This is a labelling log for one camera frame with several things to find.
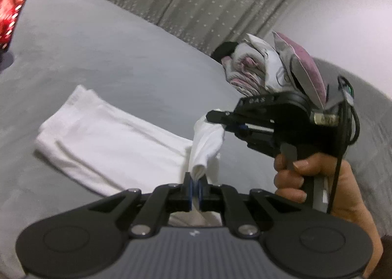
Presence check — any black round object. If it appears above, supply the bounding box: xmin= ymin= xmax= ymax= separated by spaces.
xmin=212 ymin=41 xmax=238 ymax=63

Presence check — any white long-sleeve shirt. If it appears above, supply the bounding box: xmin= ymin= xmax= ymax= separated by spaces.
xmin=34 ymin=84 xmax=227 ymax=227

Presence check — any smartphone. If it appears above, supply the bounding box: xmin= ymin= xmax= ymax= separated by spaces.
xmin=0 ymin=0 xmax=46 ymax=53

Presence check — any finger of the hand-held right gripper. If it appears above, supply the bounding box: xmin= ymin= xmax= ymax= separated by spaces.
xmin=206 ymin=109 xmax=276 ymax=128
xmin=225 ymin=123 xmax=278 ymax=151

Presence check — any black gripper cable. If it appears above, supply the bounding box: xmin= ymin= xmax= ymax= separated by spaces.
xmin=328 ymin=76 xmax=360 ymax=215

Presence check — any person's dark clothing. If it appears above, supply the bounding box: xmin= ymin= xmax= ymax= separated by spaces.
xmin=364 ymin=234 xmax=392 ymax=279

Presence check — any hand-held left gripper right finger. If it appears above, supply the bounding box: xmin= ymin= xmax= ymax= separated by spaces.
xmin=198 ymin=175 xmax=304 ymax=238

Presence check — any grey star-print curtain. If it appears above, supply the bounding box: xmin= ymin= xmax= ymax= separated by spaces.
xmin=104 ymin=0 xmax=314 ymax=59

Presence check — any person's right forearm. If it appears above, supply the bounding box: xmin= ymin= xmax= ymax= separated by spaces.
xmin=346 ymin=205 xmax=385 ymax=276

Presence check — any pink-backed pillow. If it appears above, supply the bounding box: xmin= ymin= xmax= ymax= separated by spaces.
xmin=272 ymin=31 xmax=328 ymax=109

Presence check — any person's right hand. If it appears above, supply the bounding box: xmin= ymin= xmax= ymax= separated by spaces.
xmin=273 ymin=154 xmax=368 ymax=221

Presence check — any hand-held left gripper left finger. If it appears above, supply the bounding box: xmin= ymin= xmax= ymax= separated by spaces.
xmin=89 ymin=172 xmax=194 ymax=238

